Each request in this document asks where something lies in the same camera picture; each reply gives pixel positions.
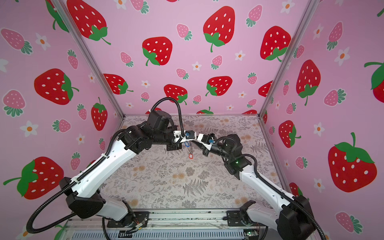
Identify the grey keyring loop yellow tag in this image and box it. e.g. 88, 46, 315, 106
184, 141, 194, 154

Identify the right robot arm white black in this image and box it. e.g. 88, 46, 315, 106
187, 134, 316, 240

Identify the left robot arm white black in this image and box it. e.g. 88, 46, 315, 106
60, 111, 196, 222

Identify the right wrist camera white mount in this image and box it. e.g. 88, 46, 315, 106
197, 134, 215, 145

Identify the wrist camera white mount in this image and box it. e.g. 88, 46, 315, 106
172, 131, 197, 145
197, 134, 215, 145

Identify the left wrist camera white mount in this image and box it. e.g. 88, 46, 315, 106
172, 131, 197, 145

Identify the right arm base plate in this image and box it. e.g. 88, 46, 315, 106
223, 210, 265, 227

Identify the aluminium frame rail front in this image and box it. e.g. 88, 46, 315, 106
58, 209, 281, 240

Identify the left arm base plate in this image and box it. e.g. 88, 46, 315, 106
107, 211, 150, 228

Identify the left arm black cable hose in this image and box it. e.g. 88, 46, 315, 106
26, 97, 185, 234

